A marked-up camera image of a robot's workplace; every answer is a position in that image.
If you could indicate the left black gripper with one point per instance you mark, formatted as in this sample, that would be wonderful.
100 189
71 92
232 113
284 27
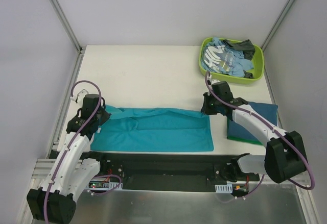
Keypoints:
102 117

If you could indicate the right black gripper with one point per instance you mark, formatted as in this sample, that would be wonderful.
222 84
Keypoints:
207 105

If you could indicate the teal t-shirt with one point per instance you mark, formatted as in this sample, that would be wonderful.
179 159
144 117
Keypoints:
154 130

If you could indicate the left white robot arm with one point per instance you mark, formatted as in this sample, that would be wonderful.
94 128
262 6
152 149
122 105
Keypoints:
56 198

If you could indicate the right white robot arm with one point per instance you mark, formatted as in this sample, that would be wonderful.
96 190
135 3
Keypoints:
285 155

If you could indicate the light blue printed t-shirt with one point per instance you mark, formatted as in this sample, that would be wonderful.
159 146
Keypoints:
219 58

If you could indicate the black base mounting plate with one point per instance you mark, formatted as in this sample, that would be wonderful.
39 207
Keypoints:
160 172

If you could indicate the folded dark blue t-shirt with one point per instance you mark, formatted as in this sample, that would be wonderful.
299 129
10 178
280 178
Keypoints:
268 111

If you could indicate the dark grey garment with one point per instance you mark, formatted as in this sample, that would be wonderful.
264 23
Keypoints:
246 47

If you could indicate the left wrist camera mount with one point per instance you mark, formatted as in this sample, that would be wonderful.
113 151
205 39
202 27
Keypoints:
78 99

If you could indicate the left white cable duct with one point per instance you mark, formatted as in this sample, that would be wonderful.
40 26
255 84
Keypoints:
104 186

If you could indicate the white cable duct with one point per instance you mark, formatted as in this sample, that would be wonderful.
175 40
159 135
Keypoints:
227 188
104 186

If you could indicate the right white cable duct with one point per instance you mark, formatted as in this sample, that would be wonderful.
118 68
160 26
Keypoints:
227 188

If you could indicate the left aluminium frame post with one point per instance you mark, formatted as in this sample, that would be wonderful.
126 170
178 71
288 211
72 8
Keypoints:
66 25

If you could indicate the aluminium frame post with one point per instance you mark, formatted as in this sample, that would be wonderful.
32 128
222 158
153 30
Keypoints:
66 25
278 22

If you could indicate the right aluminium frame post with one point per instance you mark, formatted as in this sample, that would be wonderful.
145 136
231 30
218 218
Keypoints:
278 22

